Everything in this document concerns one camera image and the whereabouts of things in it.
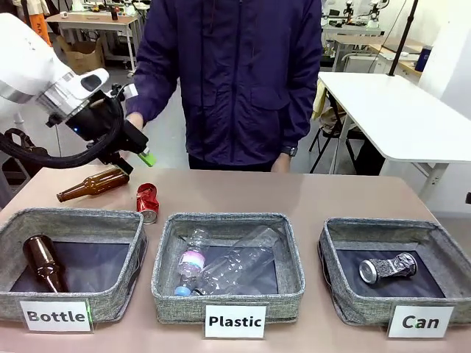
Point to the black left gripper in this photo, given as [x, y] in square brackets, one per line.
[106, 128]

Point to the pink label plastic water bottle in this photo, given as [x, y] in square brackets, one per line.
[191, 263]

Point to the large clear plastic bottle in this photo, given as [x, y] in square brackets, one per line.
[239, 264]

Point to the person's right forearm purple sleeve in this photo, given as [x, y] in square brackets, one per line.
[147, 99]

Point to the person's left forearm purple sleeve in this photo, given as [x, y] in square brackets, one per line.
[301, 110]

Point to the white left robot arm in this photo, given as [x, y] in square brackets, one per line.
[22, 55]

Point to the crushed red cola can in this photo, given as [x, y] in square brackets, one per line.
[148, 200]

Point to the gray fabric bottle basket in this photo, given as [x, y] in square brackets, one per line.
[110, 305]

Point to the gray fabric plastic basket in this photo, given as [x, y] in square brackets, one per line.
[228, 309]

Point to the gray fabric can basket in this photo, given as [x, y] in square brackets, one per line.
[368, 309]

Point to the crushed silver can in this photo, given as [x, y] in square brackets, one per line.
[390, 268]

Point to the white Can label sign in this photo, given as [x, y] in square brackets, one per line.
[420, 322]

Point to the person's right hand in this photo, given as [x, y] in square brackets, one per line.
[135, 119]

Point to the person's left hand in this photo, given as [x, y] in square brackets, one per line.
[281, 163]

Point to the brown glass beer bottle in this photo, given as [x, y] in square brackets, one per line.
[40, 257]
[103, 182]

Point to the person's black trousers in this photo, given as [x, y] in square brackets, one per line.
[221, 163]

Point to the cardboard box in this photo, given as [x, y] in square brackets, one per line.
[84, 55]

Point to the person's purple jacket torso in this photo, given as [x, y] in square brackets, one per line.
[235, 73]

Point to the wooden top metal desk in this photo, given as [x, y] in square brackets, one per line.
[92, 20]

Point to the black wrist watch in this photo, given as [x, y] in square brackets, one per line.
[289, 150]

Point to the orange banner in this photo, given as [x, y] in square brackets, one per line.
[38, 25]

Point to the white Bottle label sign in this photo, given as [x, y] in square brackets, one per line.
[55, 316]

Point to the white Plastic label sign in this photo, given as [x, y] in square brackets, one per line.
[235, 321]

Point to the black folding chair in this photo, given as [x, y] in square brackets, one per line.
[327, 141]

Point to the yellow cloth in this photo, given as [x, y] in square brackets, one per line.
[318, 99]

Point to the white table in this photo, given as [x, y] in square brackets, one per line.
[397, 117]

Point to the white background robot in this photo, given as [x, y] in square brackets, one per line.
[374, 14]

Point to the black tripod pole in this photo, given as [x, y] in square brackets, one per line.
[399, 44]

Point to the light wooden desk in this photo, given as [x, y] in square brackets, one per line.
[406, 46]

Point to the dark blue flask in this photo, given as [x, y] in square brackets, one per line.
[426, 55]

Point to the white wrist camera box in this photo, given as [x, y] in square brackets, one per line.
[131, 91]

